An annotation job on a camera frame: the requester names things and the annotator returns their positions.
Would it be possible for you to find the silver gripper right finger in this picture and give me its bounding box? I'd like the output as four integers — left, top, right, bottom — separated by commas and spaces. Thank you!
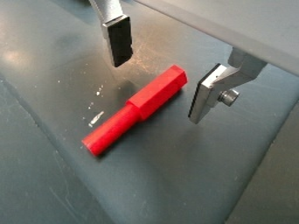
188, 47, 267, 123

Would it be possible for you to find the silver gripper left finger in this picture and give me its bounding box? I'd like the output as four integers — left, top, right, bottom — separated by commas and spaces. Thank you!
88, 0, 133, 67

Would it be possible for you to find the red stepped peg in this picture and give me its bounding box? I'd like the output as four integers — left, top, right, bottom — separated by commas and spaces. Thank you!
81, 65, 186, 156

